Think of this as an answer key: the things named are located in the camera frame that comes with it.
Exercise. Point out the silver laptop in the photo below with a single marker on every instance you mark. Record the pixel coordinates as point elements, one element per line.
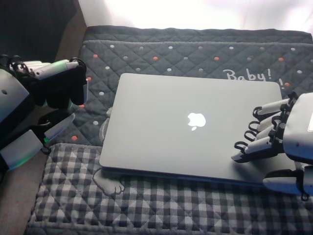
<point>171,127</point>

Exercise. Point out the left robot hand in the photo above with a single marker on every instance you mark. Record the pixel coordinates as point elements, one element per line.
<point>298,127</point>

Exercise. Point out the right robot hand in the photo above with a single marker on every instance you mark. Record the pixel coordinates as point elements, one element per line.
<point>14,95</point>

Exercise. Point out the grey quilt with checked border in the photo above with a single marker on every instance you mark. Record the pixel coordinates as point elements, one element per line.
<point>146,208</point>

